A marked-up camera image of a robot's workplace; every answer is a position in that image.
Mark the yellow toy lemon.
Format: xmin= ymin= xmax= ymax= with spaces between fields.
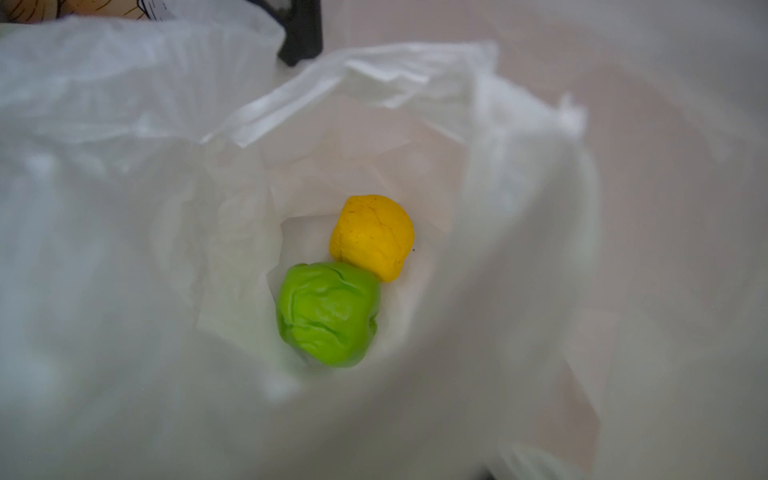
xmin=329 ymin=195 xmax=415 ymax=283

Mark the green toy fruit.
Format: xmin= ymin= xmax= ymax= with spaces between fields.
xmin=276 ymin=262 xmax=381 ymax=368

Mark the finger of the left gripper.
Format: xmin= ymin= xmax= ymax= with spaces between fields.
xmin=249 ymin=0 xmax=324 ymax=67

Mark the white plastic bag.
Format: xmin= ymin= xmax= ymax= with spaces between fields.
xmin=1 ymin=1 xmax=767 ymax=479

